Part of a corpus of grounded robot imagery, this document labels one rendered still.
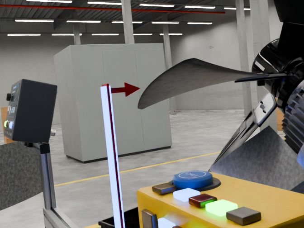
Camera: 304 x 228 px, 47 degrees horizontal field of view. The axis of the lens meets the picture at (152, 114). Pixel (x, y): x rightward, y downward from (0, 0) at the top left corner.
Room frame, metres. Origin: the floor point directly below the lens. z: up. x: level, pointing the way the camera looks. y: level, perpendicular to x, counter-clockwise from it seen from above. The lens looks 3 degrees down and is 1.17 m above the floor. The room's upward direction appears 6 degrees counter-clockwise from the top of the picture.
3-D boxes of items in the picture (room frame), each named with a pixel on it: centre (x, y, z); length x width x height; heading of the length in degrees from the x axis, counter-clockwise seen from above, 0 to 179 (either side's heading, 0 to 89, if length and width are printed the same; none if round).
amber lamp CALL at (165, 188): (0.33, 0.00, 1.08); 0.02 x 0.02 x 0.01; 28
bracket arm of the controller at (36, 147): (1.13, 0.38, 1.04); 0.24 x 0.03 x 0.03; 28
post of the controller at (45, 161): (1.04, 0.33, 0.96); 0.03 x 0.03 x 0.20; 28
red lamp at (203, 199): (0.29, -0.03, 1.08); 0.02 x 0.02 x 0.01; 28
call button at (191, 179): (0.35, -0.03, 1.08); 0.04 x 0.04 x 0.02
